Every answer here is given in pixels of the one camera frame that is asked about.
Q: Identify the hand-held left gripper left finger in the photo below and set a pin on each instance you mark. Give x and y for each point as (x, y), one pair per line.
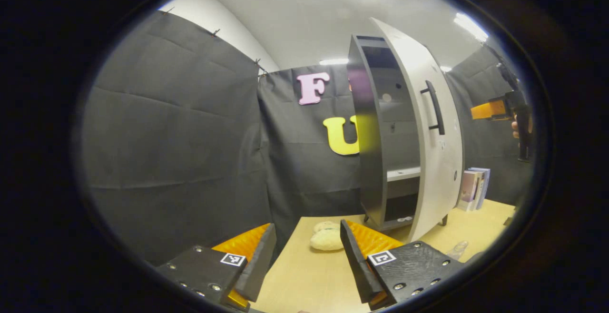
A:
(261, 265)

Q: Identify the white cabinet shelf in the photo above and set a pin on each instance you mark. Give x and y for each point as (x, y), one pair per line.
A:
(404, 174)

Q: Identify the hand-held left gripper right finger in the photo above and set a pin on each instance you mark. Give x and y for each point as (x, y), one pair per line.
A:
(354, 265)

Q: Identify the black backdrop cloth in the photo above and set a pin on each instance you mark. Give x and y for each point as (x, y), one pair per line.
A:
(181, 137)

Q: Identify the light grey cabinet door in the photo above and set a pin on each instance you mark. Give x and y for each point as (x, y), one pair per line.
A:
(447, 170)

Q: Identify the white book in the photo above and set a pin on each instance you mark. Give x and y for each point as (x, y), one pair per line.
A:
(479, 189)

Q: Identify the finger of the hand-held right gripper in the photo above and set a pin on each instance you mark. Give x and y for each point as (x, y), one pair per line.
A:
(487, 110)

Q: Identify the dark grey cabinet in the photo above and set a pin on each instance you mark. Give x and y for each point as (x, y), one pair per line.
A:
(371, 161)

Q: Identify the cream plush toy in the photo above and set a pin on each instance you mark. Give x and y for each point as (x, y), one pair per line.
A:
(326, 240)

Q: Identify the pale blue book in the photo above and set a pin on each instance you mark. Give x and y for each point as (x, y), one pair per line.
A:
(486, 184)

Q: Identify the clear plastic bottle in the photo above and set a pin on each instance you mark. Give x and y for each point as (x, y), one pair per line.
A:
(457, 250)

